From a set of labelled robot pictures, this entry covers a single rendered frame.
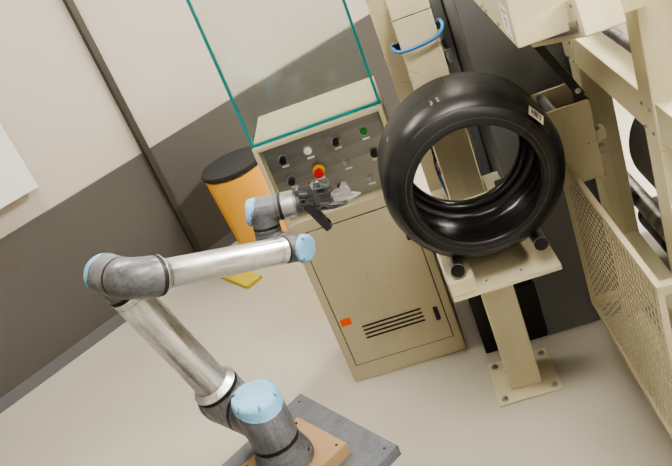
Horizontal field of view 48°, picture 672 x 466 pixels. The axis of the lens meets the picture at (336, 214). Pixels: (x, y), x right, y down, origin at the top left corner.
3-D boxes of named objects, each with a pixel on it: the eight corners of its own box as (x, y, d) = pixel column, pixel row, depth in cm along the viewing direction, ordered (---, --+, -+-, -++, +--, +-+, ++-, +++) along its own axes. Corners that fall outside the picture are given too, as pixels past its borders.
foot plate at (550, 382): (487, 366, 337) (485, 362, 336) (545, 348, 334) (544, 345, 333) (500, 407, 313) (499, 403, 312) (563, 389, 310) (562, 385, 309)
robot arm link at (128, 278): (121, 265, 194) (318, 228, 239) (99, 260, 203) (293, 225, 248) (125, 309, 195) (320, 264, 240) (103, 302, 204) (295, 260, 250)
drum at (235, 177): (276, 225, 535) (239, 143, 506) (312, 234, 504) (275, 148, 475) (230, 259, 515) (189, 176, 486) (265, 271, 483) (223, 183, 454)
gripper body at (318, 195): (329, 186, 240) (292, 194, 241) (335, 210, 244) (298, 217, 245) (329, 176, 247) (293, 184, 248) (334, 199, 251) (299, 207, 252)
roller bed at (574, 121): (548, 166, 285) (530, 94, 272) (587, 153, 283) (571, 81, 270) (564, 188, 268) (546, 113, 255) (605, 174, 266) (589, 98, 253)
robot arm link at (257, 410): (272, 461, 224) (249, 415, 217) (238, 444, 236) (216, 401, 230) (307, 426, 232) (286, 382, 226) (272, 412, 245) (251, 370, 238)
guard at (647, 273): (591, 303, 303) (554, 152, 272) (596, 302, 302) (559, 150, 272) (692, 475, 223) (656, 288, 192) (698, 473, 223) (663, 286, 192)
